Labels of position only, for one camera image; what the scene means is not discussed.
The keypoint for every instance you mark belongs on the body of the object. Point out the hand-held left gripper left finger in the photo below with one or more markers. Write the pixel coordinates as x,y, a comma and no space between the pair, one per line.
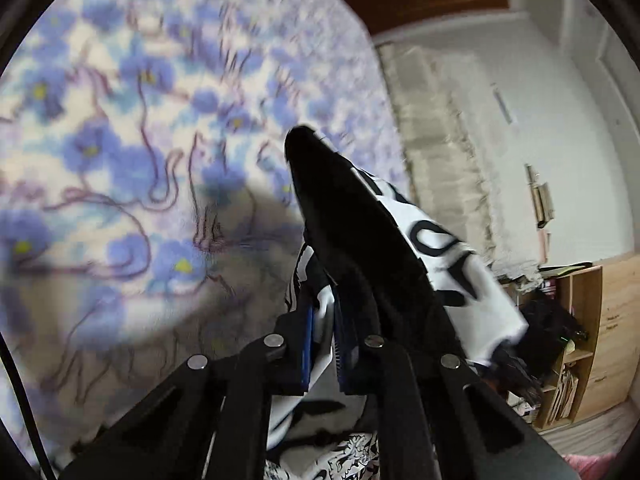
308,355

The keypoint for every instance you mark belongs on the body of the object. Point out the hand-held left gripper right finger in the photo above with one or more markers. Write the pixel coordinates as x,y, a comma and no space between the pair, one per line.
347,360

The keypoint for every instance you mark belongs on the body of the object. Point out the black and white printed jacket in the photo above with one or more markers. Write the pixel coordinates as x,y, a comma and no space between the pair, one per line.
440,240

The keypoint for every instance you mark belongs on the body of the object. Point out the dark cloth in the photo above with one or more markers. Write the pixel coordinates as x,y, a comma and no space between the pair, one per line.
550,325

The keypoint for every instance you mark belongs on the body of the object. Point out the furniture under beige lace cover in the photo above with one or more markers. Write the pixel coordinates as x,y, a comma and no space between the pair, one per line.
440,150

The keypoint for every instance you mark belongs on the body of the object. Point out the light wooden cabinet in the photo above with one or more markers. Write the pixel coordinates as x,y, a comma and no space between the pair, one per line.
610,335

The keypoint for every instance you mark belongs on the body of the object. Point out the purple floral blanket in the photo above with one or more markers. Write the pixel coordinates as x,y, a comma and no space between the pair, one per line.
150,135

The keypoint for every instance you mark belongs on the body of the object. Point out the person's pink clothing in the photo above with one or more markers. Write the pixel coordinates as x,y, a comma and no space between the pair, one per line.
605,467

